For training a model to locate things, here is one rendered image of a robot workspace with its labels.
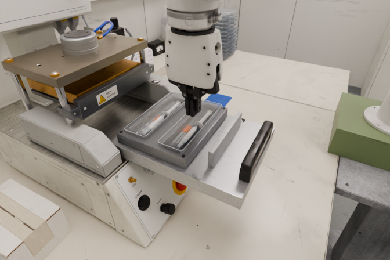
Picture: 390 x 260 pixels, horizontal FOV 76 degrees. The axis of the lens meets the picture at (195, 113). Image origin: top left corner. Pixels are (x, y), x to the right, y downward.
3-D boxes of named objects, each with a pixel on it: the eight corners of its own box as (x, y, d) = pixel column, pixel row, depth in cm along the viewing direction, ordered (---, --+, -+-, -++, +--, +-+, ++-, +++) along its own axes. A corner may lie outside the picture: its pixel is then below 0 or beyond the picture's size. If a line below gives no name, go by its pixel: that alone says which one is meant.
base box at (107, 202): (7, 166, 77) (-19, 120, 67) (100, 108, 104) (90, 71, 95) (145, 249, 55) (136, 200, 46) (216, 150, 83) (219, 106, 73)
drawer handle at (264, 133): (238, 179, 44) (239, 163, 41) (262, 133, 55) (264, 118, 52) (248, 183, 43) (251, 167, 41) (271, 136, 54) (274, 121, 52)
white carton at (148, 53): (105, 70, 126) (103, 56, 122) (138, 57, 142) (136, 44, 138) (122, 76, 121) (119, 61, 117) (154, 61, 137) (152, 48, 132)
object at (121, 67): (32, 93, 60) (16, 55, 55) (101, 62, 76) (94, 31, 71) (81, 112, 53) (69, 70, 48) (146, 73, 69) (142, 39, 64)
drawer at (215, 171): (111, 155, 54) (104, 126, 50) (168, 108, 70) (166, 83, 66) (239, 213, 42) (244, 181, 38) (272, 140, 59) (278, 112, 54)
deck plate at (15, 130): (-22, 120, 67) (-23, 117, 67) (83, 73, 93) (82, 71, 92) (103, 185, 49) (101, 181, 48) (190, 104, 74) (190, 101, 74)
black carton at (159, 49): (147, 54, 146) (146, 42, 142) (158, 50, 151) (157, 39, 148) (154, 56, 142) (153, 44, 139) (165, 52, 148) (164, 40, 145)
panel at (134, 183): (151, 241, 56) (111, 176, 50) (209, 159, 78) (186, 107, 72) (157, 242, 55) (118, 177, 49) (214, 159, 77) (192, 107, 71)
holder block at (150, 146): (118, 141, 52) (115, 132, 51) (170, 100, 67) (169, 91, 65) (185, 170, 46) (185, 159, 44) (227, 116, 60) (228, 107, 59)
